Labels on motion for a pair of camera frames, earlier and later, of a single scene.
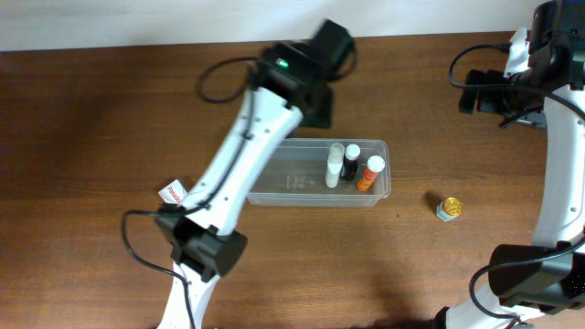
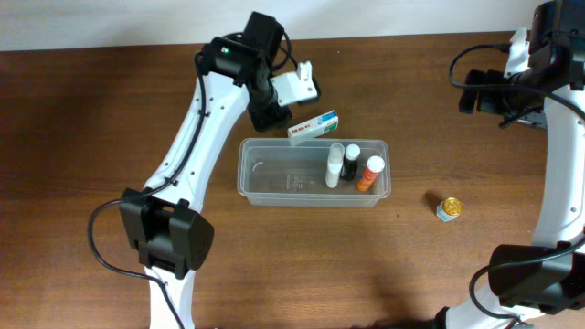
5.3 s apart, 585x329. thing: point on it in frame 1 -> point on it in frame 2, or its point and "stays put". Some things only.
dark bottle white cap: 352,155 stays put
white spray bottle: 335,162 stays put
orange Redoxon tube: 375,164 stays put
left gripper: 320,115 -> 270,117
